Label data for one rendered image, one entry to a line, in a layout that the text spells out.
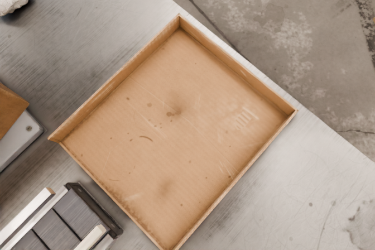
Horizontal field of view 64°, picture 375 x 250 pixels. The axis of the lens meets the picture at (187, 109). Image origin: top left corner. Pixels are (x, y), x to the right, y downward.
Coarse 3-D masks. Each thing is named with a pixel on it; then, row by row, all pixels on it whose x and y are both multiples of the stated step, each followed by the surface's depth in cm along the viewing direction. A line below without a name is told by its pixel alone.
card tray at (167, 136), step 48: (144, 48) 51; (192, 48) 55; (96, 96) 49; (144, 96) 52; (192, 96) 52; (240, 96) 52; (96, 144) 50; (144, 144) 50; (192, 144) 50; (240, 144) 50; (144, 192) 48; (192, 192) 48
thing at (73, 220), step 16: (64, 208) 43; (80, 208) 43; (48, 224) 43; (64, 224) 43; (80, 224) 43; (96, 224) 43; (32, 240) 42; (48, 240) 42; (64, 240) 42; (80, 240) 42
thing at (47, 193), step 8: (40, 192) 36; (48, 192) 36; (32, 200) 36; (40, 200) 36; (48, 200) 37; (24, 208) 36; (32, 208) 36; (40, 208) 36; (16, 216) 35; (24, 216) 35; (32, 216) 36; (8, 224) 35; (16, 224) 35; (24, 224) 36; (0, 232) 35; (8, 232) 35; (16, 232) 36; (0, 240) 35; (8, 240) 36; (0, 248) 35
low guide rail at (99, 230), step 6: (96, 228) 39; (102, 228) 40; (90, 234) 39; (96, 234) 39; (102, 234) 40; (84, 240) 39; (90, 240) 39; (96, 240) 40; (78, 246) 39; (84, 246) 39; (90, 246) 40
